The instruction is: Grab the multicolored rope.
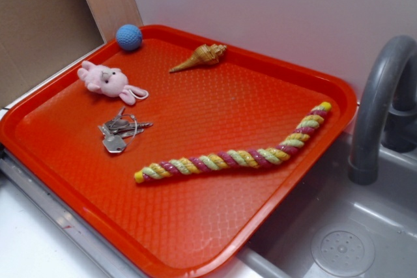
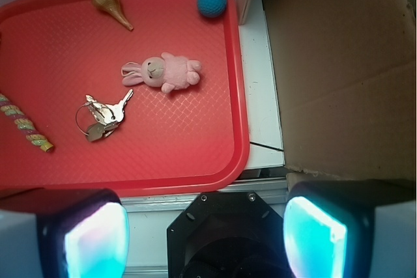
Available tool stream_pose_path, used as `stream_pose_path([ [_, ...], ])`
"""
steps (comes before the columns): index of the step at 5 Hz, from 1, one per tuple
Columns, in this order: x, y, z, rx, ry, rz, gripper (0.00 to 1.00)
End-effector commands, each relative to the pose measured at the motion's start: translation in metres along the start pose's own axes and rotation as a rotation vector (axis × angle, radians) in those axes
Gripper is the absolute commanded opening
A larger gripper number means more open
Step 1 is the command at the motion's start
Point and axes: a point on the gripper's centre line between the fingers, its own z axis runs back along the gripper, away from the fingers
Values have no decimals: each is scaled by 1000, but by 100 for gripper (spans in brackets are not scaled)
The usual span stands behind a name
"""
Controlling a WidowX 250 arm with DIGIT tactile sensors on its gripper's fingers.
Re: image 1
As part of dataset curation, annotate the brown spiral seashell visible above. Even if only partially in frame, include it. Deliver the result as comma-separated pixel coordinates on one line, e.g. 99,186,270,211
169,44,227,73

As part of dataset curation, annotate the silver key bunch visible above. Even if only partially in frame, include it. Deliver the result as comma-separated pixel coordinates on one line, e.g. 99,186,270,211
98,106,154,154

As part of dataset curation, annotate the blue dimpled ball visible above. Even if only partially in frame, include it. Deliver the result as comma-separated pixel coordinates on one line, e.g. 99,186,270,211
115,24,143,51

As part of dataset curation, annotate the orange plastic tray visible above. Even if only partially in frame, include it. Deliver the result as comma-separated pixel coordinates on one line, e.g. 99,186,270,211
1,25,356,277

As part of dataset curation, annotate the grey toy sink basin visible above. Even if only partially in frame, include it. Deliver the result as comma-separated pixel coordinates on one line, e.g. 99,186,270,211
237,130,417,278

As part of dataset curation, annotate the grey toy faucet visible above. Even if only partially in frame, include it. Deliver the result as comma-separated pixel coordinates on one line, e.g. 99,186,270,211
349,35,416,185

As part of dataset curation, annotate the brown cardboard panel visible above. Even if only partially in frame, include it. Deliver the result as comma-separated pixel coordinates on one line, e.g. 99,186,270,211
1,0,103,107

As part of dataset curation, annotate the multicolored twisted rope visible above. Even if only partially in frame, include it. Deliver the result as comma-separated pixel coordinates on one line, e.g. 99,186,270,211
134,102,332,184

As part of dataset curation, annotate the pink plush bunny keychain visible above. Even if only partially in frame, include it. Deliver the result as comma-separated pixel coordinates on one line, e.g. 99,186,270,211
77,61,149,105

